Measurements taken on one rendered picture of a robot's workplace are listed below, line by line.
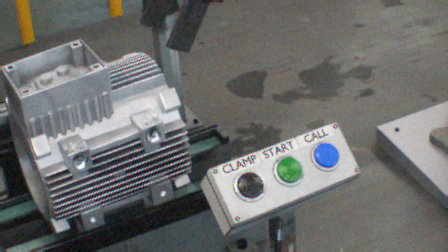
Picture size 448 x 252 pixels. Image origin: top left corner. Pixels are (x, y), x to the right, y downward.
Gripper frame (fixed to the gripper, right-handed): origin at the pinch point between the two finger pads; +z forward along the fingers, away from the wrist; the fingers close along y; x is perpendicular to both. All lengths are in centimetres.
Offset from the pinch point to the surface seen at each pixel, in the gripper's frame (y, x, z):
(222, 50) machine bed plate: -56, 48, 18
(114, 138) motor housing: 2.1, -2.5, 16.0
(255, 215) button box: 22.3, 5.6, 13.6
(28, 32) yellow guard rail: -222, 70, 73
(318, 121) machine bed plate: -22, 49, 17
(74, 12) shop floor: -272, 111, 74
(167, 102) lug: 1.0, 3.5, 10.6
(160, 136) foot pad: 3.4, 2.8, 14.2
